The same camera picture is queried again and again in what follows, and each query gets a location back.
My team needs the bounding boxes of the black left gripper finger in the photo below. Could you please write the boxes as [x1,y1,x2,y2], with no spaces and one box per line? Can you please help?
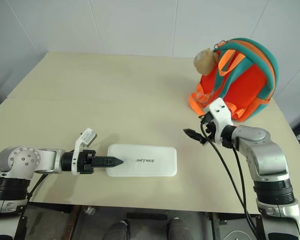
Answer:
[92,161,125,169]
[92,156,125,163]

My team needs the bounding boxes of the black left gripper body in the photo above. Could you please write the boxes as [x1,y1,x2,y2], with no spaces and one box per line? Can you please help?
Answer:
[77,149,97,175]

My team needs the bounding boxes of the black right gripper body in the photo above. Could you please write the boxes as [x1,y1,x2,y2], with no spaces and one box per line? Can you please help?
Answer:
[198,112,218,145]

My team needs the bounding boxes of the white flat printed box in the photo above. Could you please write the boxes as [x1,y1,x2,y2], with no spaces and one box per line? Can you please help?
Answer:
[106,144,178,178]

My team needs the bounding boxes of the orange and teal backpack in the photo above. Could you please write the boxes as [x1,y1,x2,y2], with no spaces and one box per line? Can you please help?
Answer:
[187,37,280,123]

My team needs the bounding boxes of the beige plush backpack charm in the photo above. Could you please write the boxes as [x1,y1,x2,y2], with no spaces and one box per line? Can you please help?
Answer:
[193,47,220,76]

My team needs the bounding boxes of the brown under-table bar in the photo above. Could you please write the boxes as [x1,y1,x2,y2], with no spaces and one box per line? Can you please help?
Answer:
[64,204,82,240]

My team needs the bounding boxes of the dark rounded shape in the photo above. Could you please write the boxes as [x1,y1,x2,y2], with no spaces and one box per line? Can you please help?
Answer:
[166,216,189,240]
[106,219,131,240]

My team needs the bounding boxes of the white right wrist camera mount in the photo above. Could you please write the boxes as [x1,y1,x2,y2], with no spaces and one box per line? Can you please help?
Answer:
[205,97,235,145]

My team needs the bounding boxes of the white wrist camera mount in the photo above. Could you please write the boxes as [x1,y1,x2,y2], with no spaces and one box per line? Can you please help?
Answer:
[71,128,98,177]
[205,97,235,145]

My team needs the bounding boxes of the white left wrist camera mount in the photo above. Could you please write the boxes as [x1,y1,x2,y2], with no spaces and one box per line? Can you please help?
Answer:
[71,128,98,177]

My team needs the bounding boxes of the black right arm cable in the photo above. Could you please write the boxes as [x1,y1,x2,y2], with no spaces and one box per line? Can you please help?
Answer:
[232,146,248,217]
[200,119,258,240]

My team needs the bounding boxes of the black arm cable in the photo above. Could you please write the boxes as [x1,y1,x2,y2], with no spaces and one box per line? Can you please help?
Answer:
[200,119,258,240]
[19,173,50,217]
[232,146,248,217]

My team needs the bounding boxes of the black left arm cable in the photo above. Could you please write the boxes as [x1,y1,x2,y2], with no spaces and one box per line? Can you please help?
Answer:
[19,173,50,217]

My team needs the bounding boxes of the black under-table frame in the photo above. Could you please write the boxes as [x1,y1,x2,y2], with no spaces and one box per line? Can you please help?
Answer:
[206,211,262,240]

